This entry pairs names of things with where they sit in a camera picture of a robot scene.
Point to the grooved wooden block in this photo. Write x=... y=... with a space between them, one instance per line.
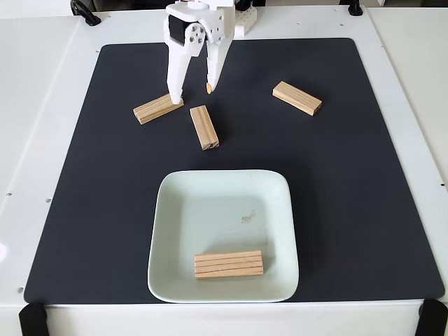
x=204 y=127
x=154 y=110
x=227 y=265
x=297 y=98

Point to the black table clamp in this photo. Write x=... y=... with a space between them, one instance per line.
x=85 y=13
x=355 y=7

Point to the pale green square plate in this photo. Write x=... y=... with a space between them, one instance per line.
x=210 y=203

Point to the black rubber mat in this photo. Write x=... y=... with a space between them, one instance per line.
x=105 y=175

